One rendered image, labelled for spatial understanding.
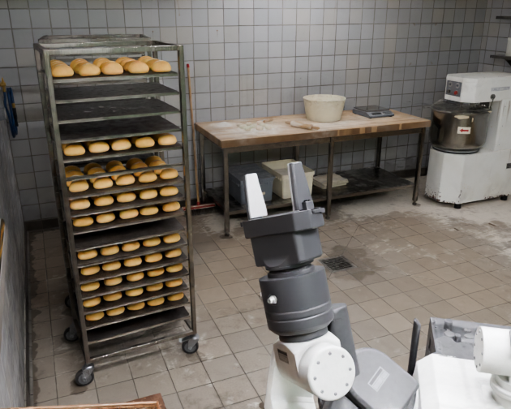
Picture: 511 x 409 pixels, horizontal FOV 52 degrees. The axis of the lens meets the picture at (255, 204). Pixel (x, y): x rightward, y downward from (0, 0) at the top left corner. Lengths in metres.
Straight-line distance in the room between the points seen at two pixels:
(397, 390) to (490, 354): 0.15
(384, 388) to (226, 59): 4.59
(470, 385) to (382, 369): 0.14
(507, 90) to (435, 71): 1.05
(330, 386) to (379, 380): 0.22
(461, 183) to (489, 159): 0.39
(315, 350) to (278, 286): 0.09
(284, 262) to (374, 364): 0.29
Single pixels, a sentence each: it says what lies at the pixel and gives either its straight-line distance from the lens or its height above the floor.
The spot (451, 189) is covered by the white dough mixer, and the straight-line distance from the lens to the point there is 5.70.
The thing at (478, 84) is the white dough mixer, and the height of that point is 1.26.
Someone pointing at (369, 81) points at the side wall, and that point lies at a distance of 6.04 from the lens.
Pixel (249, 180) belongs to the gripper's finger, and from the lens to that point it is 0.71.
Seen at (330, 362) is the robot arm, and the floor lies 1.55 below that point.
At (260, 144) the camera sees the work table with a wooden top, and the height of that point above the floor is 0.82.
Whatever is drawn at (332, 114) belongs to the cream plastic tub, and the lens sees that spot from 5.19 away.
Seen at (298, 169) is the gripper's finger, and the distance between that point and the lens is 0.66.
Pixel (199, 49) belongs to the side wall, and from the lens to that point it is 5.16.
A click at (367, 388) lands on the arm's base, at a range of 0.87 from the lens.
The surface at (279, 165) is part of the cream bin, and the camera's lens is 5.44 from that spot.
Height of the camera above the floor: 1.95
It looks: 21 degrees down
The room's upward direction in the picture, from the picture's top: straight up
